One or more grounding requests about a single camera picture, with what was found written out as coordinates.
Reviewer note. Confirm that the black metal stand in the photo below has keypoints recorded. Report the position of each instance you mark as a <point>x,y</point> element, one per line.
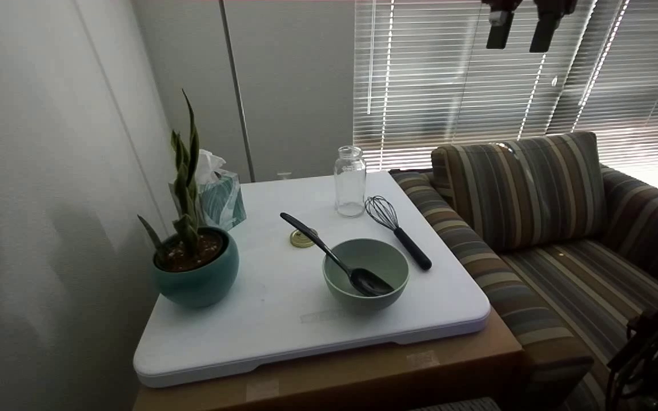
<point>649,343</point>

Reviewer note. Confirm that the striped sofa cushion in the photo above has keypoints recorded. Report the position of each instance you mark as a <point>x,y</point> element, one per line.
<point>520,190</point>

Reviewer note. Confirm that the black plastic spoon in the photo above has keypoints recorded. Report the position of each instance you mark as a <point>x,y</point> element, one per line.
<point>371,284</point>

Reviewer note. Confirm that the wooden table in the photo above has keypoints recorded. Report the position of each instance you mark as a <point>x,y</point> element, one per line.
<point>381,377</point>

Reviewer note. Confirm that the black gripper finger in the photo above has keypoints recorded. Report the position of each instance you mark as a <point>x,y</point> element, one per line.
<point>501,24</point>
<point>549,24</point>

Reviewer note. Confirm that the white table board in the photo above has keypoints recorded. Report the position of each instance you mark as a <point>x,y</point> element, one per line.
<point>268,321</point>

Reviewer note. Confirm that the white window blinds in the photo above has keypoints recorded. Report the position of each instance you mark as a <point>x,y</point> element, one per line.
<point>435,75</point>

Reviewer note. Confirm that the striped sofa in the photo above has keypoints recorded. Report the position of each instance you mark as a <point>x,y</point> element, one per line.
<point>572,289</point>

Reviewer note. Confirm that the pale green bowl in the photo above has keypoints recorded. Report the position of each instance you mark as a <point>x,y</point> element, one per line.
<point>377,257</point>

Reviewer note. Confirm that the clear glass jar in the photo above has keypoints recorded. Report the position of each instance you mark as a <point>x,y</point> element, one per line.
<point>351,186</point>

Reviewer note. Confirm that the green snake plant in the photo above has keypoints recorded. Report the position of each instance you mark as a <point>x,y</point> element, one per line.
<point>186,190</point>

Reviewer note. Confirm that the teal ceramic plant pot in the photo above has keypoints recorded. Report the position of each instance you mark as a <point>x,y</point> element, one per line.
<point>199,285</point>

